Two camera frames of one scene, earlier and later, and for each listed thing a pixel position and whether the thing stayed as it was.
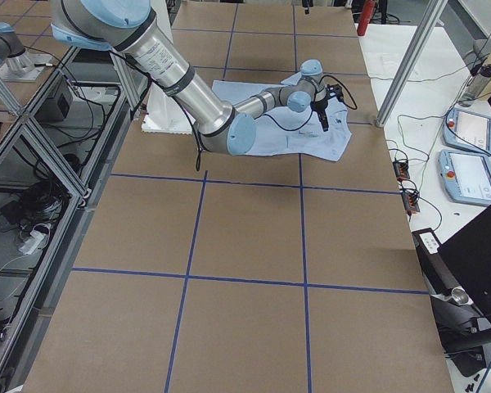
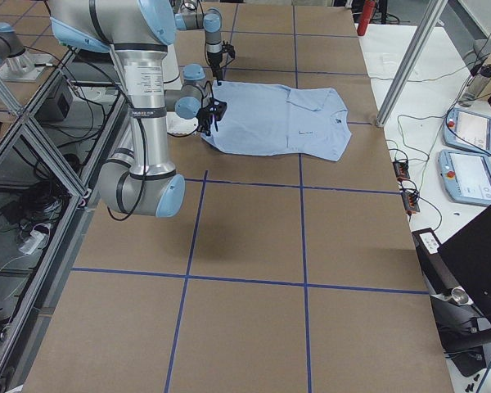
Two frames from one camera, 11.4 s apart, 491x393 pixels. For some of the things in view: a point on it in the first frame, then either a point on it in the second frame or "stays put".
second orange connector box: (410, 201) stays put
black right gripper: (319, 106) to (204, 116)
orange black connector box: (401, 169) stays put
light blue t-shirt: (290, 133) stays put
